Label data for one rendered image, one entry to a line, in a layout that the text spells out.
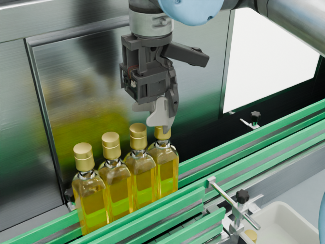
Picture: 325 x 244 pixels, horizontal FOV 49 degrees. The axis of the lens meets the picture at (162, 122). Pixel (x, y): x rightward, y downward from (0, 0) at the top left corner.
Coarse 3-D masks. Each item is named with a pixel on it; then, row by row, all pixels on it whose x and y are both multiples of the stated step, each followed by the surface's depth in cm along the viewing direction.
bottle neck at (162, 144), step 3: (156, 138) 76; (168, 138) 76; (156, 141) 77; (159, 141) 76; (162, 141) 75; (165, 141) 75; (168, 141) 76; (156, 144) 77; (159, 144) 76; (162, 144) 76; (165, 144) 76; (168, 144) 77; (159, 147) 76; (162, 147) 76; (165, 147) 76
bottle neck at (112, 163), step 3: (105, 159) 72; (108, 159) 70; (114, 159) 70; (117, 159) 71; (108, 162) 71; (111, 162) 71; (114, 162) 71; (117, 162) 71; (108, 165) 71; (111, 165) 71; (114, 165) 71; (117, 165) 72
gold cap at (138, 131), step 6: (132, 126) 71; (138, 126) 71; (144, 126) 71; (132, 132) 70; (138, 132) 70; (144, 132) 70; (132, 138) 71; (138, 138) 71; (144, 138) 71; (132, 144) 72; (138, 144) 71; (144, 144) 72
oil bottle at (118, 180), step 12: (108, 168) 72; (120, 168) 72; (108, 180) 71; (120, 180) 72; (108, 192) 73; (120, 192) 74; (132, 192) 77; (120, 204) 76; (132, 204) 78; (120, 216) 78
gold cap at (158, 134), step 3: (156, 126) 74; (159, 126) 73; (156, 129) 74; (159, 129) 73; (162, 129) 73; (156, 132) 74; (159, 132) 74; (162, 132) 74; (168, 132) 74; (156, 135) 75; (159, 135) 74; (162, 135) 74; (165, 135) 74; (168, 135) 75; (159, 138) 75; (162, 138) 74; (165, 138) 75
